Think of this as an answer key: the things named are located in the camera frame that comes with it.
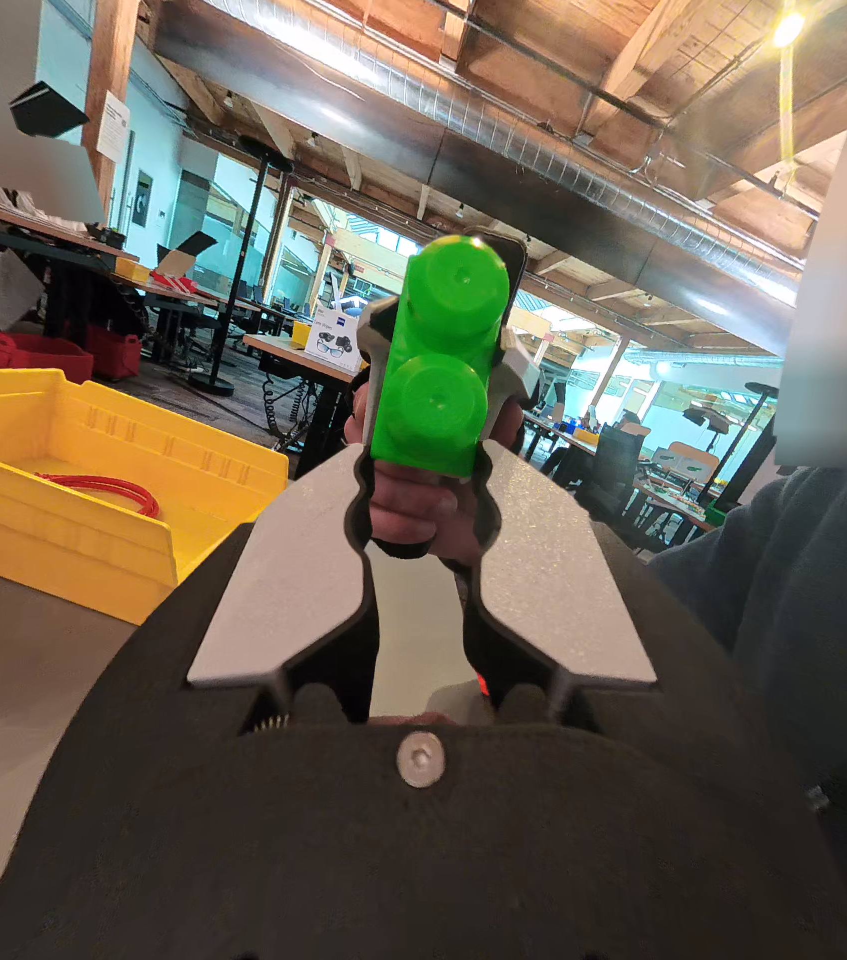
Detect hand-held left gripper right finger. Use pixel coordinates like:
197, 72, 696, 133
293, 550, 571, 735
461, 439, 659, 690

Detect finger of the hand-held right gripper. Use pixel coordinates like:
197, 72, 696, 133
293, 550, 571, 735
482, 330, 542, 453
357, 294, 396, 445

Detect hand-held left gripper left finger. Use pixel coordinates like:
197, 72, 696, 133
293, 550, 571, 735
185, 442, 381, 690

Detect green plastic block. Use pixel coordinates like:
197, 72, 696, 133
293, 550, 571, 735
369, 234, 511, 479

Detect red ethernet cable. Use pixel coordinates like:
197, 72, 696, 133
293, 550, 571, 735
33, 472, 162, 519

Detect yellow plastic bin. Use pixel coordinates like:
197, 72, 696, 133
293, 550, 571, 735
0, 367, 291, 626

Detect white printed box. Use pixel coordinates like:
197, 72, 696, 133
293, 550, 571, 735
303, 307, 363, 374

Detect wooden desk with black legs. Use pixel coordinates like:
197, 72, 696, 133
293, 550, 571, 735
243, 333, 365, 481

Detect black floor stand pole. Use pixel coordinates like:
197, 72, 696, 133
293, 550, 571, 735
697, 382, 781, 511
189, 135, 296, 396

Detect open cardboard box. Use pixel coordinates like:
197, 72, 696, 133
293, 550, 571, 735
155, 230, 218, 275

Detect small red fabric bin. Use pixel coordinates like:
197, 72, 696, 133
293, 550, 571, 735
86, 324, 143, 380

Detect long wooden desk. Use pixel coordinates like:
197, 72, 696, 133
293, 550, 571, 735
0, 183, 263, 354

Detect large red fabric bin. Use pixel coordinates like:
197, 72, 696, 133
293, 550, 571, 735
0, 328, 95, 384

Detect grey hanging sheet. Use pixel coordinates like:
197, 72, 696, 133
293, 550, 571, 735
0, 249, 46, 331

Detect large silver air duct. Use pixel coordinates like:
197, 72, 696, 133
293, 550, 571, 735
153, 0, 807, 354

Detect coiled black cable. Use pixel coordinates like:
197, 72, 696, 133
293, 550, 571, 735
262, 378, 312, 451

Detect white wall notice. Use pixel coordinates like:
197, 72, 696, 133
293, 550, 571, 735
97, 90, 130, 159

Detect black angled wall fixture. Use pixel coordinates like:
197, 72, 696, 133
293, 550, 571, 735
9, 81, 91, 140

